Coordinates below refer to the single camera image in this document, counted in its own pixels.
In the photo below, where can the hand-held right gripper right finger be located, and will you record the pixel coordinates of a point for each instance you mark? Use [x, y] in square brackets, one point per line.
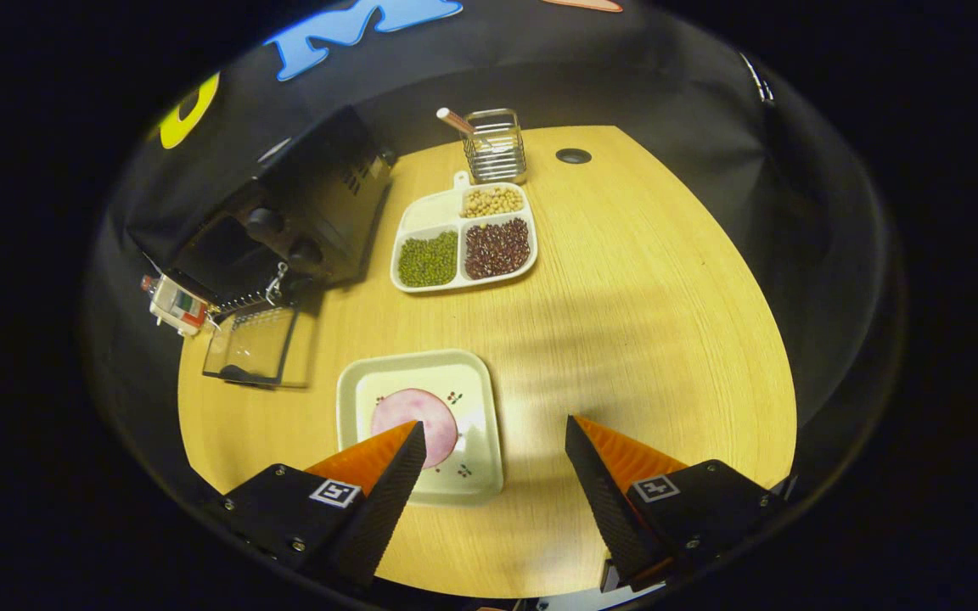
[604, 509]

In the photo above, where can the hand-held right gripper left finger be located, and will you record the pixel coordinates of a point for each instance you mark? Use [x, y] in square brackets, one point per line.
[387, 518]

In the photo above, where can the pink ham slice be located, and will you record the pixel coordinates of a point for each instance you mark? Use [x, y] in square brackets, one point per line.
[421, 416]

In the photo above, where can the cream square food plate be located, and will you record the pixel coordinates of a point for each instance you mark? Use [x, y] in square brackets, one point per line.
[480, 407]

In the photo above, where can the black electric oven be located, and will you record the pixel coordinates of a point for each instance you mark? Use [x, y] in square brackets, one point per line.
[319, 195]

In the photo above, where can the pile of green mung beans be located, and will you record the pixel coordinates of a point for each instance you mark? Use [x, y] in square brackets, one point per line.
[428, 260]

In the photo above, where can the pile of red beans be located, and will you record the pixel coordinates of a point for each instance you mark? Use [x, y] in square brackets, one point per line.
[497, 249]

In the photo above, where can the white toaster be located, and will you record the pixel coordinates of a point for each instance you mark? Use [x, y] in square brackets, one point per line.
[173, 305]

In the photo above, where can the white divided tray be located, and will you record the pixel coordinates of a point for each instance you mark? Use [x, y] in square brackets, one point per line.
[429, 212]

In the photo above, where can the pile of yellow soybeans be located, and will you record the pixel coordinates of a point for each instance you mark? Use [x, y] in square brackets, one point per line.
[492, 202]

